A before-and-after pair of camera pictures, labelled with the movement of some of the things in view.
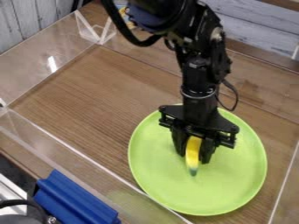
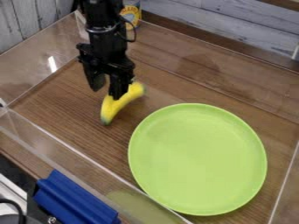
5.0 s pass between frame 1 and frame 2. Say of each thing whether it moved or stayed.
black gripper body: moved
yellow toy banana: moved
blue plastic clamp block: stayed
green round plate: stayed
